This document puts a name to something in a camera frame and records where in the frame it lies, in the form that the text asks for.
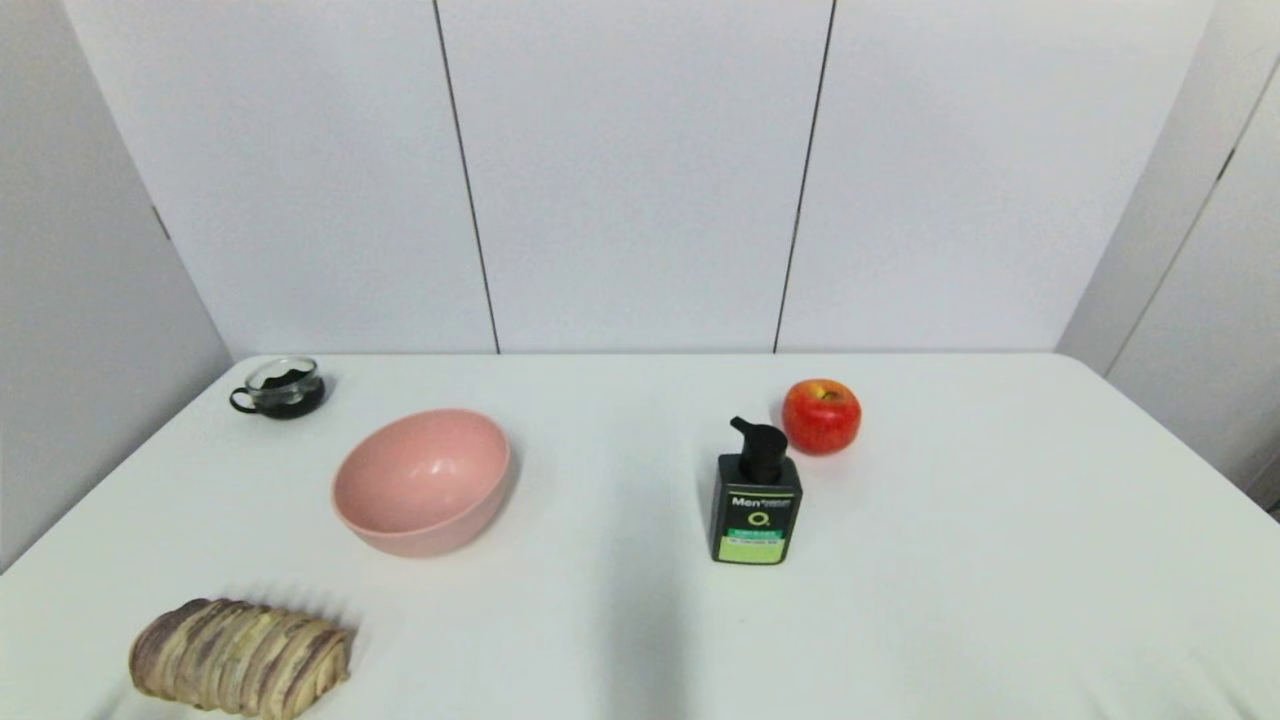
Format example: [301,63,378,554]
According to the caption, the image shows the red apple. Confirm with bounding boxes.
[783,378,862,456]

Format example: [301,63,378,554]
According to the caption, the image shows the brown striped bread loaf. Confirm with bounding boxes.
[128,598,354,720]

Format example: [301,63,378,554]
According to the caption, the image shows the pink bowl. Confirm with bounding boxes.
[331,408,512,558]

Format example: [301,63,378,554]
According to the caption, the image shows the glass cup with dark liquid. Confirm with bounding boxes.
[229,356,326,420]

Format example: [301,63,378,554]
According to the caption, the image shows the black green pump bottle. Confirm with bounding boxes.
[710,416,804,566]

